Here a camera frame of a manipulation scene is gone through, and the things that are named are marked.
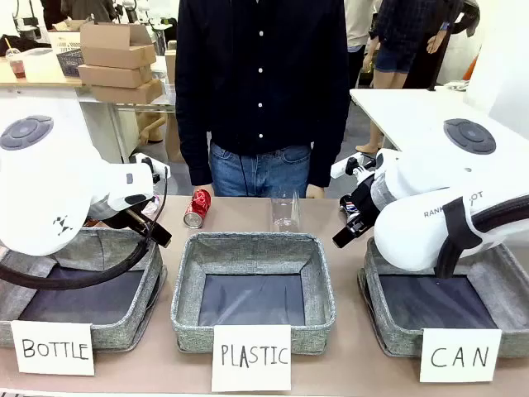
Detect person in dark shirt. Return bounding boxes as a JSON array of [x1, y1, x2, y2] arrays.
[[174, 0, 350, 199]]

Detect person in white shirt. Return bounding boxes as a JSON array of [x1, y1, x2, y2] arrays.
[[345, 0, 381, 90]]

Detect white table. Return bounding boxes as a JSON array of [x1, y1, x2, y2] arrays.
[[350, 84, 529, 152]]

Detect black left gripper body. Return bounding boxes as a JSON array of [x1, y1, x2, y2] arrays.
[[88, 198, 158, 243]]

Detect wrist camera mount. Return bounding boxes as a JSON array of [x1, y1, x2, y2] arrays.
[[130, 151, 172, 185], [330, 151, 379, 183]]

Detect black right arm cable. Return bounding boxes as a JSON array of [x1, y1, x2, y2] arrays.
[[470, 194, 529, 232]]

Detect figure in plaid shirt shorts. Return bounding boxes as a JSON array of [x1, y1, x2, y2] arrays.
[[355, 0, 483, 154]]

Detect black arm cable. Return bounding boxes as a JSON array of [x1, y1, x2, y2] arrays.
[[470, 194, 529, 232], [0, 175, 170, 290]]

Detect clear plastic bottle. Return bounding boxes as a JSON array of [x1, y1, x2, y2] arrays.
[[270, 190, 302, 233]]

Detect person's right forearm dark sleeve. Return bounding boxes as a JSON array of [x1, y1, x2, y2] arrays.
[[175, 94, 214, 187]]

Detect wooden top table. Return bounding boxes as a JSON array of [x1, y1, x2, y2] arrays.
[[0, 57, 86, 88]]

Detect grey fabric basket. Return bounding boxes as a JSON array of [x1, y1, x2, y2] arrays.
[[170, 231, 338, 356], [357, 237, 529, 359], [0, 226, 169, 352]]

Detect white plastic container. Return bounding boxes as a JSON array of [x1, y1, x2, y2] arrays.
[[22, 47, 67, 84]]

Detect plastic cup red drink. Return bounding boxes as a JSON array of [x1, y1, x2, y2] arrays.
[[4, 48, 26, 79]]

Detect paper label reading plastic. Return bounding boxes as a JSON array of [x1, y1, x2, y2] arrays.
[[211, 324, 293, 393]]

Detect paper label reading bottle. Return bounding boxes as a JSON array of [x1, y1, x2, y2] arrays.
[[11, 320, 96, 376]]

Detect black bag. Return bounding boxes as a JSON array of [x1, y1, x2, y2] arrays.
[[0, 35, 51, 58]]

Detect open cardboard box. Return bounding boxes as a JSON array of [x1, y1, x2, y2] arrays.
[[80, 20, 157, 70]]

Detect beige mannequin legs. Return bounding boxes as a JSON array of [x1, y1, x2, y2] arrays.
[[138, 41, 186, 163]]

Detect paper label reading can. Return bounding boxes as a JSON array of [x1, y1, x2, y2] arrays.
[[419, 328, 503, 384]]

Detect crushed red soda can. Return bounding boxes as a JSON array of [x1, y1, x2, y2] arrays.
[[183, 189, 212, 229]]

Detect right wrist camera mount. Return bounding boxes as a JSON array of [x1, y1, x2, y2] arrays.
[[330, 151, 379, 183]]

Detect black mesh basket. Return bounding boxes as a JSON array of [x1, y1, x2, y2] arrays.
[[56, 48, 86, 78]]

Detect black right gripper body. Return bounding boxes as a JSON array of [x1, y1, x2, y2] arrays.
[[341, 173, 381, 237]]

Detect white plastic crate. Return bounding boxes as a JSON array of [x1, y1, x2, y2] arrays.
[[48, 31, 82, 55]]

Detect flat cardboard box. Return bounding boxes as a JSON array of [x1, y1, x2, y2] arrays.
[[78, 64, 154, 89], [91, 78, 164, 105]]

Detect person's left forearm dark sleeve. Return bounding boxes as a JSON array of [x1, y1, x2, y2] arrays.
[[307, 94, 350, 189]]

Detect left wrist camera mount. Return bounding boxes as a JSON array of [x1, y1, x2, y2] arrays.
[[130, 151, 172, 185]]

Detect black right arm strap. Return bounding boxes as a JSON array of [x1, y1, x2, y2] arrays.
[[433, 197, 477, 280]]

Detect white desk with legs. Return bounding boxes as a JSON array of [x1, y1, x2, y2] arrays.
[[78, 97, 179, 165]]

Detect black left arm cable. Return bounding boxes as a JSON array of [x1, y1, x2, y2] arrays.
[[0, 175, 170, 290]]

